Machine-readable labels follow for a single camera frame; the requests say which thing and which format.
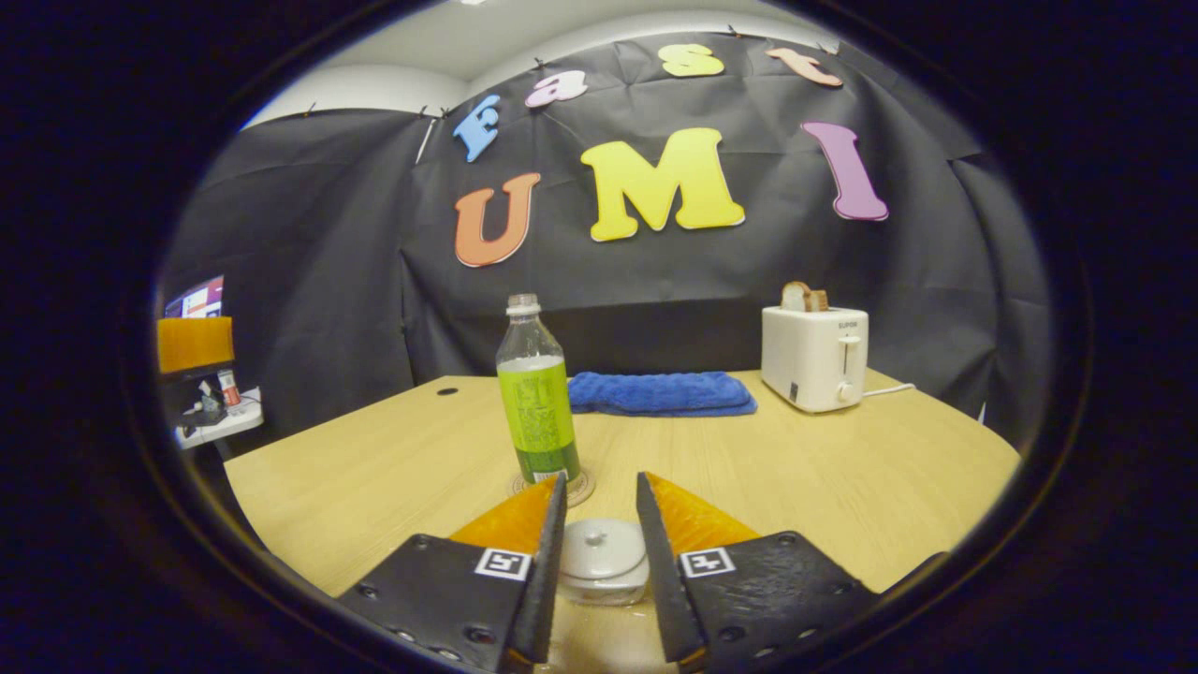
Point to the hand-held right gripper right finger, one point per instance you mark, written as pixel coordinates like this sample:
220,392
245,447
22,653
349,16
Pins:
664,580

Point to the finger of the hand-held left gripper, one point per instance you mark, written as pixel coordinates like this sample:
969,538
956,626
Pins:
195,344

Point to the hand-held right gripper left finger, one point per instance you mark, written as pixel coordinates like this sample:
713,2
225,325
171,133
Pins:
543,580

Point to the round wooden coaster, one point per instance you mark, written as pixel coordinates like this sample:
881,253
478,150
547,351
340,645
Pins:
582,489

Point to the green label water bottle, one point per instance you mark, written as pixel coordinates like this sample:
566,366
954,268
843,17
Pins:
538,412

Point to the computer monitor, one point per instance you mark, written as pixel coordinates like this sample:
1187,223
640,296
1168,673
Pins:
198,300

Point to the white side shelf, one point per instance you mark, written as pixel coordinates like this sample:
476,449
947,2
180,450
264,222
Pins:
234,421

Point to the blue folded towel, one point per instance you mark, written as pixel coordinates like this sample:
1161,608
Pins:
660,393

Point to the white toaster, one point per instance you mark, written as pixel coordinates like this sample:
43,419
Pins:
812,360

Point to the toast bread slice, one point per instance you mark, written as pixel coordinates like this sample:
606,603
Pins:
803,298

